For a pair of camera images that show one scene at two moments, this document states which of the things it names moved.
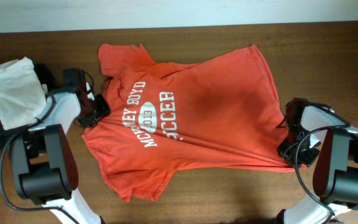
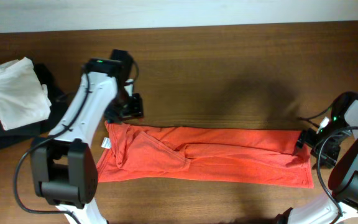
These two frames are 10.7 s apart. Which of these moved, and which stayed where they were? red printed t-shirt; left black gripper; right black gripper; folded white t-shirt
Moved: red printed t-shirt; left black gripper; right black gripper
Stayed: folded white t-shirt
